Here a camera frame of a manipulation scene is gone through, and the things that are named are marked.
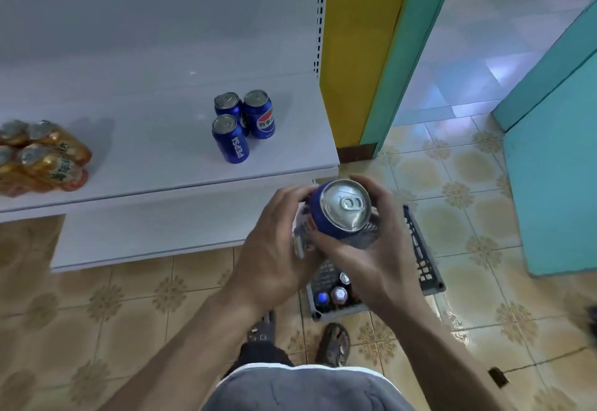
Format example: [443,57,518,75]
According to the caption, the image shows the person's left hand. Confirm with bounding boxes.
[228,184,323,314]

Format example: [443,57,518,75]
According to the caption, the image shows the drinks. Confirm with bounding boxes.
[331,270,354,306]

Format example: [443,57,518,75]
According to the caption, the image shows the person's grey shirt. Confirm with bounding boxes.
[200,361,416,411]

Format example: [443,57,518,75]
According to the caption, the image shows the black cable with adapter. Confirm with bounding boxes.
[487,366,511,389]

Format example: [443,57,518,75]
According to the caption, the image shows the group of orange cans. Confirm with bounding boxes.
[0,119,95,197]

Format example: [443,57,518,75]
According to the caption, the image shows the white metal shelf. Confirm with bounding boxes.
[0,0,341,272]

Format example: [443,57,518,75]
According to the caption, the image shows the person's black shorts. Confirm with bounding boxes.
[224,339,295,379]

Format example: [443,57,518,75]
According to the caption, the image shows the person's right forearm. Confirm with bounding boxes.
[377,285,514,411]

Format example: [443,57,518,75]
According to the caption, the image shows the person's left forearm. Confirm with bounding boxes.
[126,285,272,411]

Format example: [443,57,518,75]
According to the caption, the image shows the person's right hand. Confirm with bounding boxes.
[325,175,432,318]

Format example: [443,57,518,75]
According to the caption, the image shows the grey plastic crate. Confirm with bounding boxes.
[291,203,447,323]

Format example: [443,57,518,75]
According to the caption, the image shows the teal cabinet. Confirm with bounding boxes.
[491,0,597,277]

